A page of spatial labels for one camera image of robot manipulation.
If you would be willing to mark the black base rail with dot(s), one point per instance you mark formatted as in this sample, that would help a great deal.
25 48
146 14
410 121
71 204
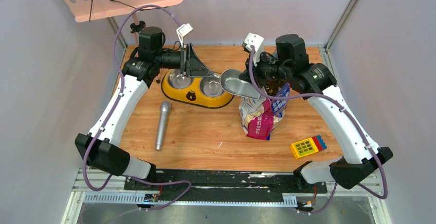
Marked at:
216 181

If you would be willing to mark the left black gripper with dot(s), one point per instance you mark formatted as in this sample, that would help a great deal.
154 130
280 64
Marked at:
184 61

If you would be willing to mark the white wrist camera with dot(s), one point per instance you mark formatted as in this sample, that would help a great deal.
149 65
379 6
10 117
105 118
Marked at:
257 42
182 31

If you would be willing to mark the silver toy microphone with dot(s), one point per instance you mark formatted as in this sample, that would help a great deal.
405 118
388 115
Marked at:
165 110

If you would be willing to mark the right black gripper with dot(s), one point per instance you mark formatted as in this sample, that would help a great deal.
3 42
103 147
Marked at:
256 69

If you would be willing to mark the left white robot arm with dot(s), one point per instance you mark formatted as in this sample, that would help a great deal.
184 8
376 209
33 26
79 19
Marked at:
99 148

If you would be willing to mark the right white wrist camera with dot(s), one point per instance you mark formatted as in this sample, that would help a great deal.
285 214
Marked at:
257 42

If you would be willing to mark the grey slotted cable duct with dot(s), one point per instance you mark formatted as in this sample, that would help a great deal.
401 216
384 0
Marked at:
199 197

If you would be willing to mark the silver metal scoop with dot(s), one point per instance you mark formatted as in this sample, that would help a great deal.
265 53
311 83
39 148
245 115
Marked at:
230 83

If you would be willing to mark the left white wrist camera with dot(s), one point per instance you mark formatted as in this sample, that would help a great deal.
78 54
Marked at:
182 31

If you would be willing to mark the cat food bag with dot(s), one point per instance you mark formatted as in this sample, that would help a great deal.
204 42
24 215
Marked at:
259 117

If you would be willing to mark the yellow double pet bowl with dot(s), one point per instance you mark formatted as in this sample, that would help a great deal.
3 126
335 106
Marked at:
203 92

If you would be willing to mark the yellow toy block calculator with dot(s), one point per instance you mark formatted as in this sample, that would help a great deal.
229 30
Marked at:
307 147

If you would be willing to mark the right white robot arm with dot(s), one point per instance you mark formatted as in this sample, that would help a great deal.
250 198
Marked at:
314 82

